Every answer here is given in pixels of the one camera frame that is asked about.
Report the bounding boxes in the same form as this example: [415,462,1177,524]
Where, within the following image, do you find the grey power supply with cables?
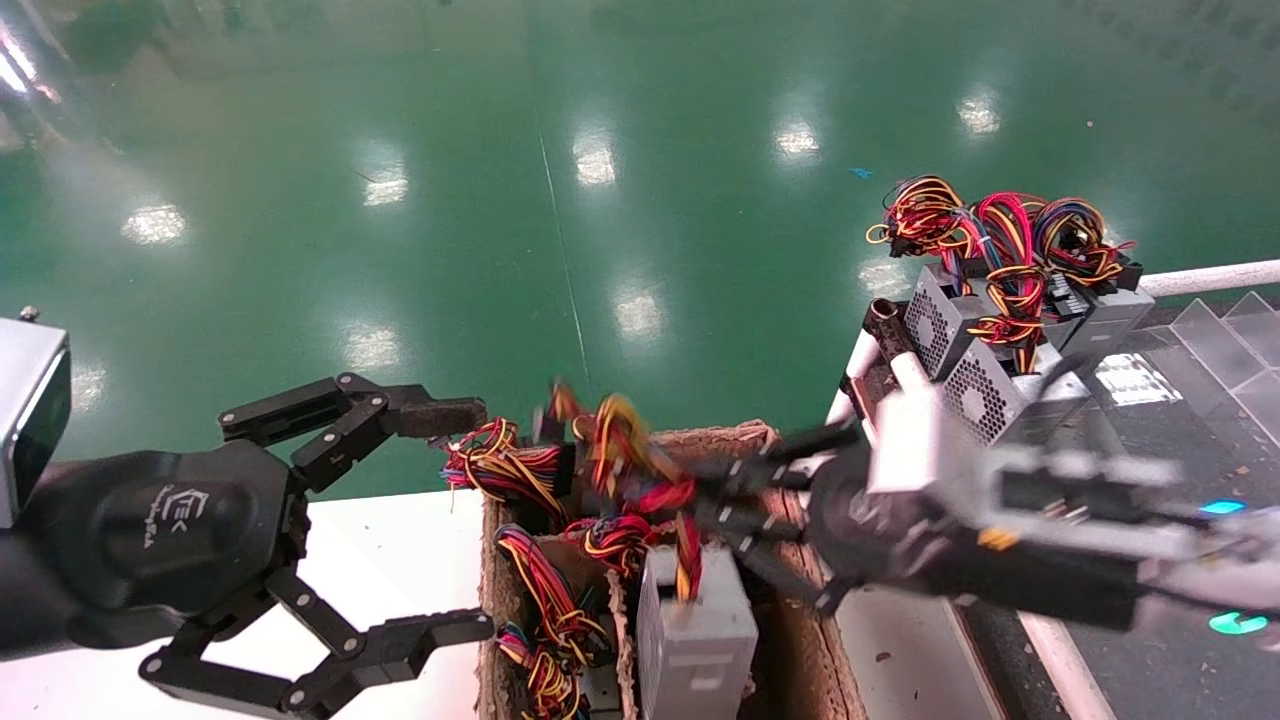
[945,192,1093,448]
[866,177,1003,383]
[442,417,578,523]
[493,523,616,720]
[635,515,761,720]
[1035,197,1158,363]

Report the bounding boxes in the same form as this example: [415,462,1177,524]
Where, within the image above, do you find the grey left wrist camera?
[0,318,73,529]

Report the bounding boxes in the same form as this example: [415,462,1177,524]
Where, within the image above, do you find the black belt conveyor white frame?
[825,260,1280,720]

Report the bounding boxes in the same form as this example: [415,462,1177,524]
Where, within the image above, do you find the clear plastic guide plates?
[1168,290,1280,448]

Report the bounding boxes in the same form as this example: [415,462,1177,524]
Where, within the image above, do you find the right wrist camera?
[868,383,1001,496]

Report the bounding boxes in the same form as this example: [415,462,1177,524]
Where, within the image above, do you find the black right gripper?
[692,424,968,614]

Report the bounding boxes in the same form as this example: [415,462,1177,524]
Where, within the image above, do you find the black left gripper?
[0,372,495,720]

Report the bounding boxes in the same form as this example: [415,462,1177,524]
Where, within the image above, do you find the colourful wire harness bundle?
[535,382,706,521]

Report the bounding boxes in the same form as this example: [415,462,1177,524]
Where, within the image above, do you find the brown cardboard box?
[478,420,873,720]

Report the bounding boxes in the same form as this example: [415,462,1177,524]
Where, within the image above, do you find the black cylindrical conveyor roller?
[864,297,914,364]

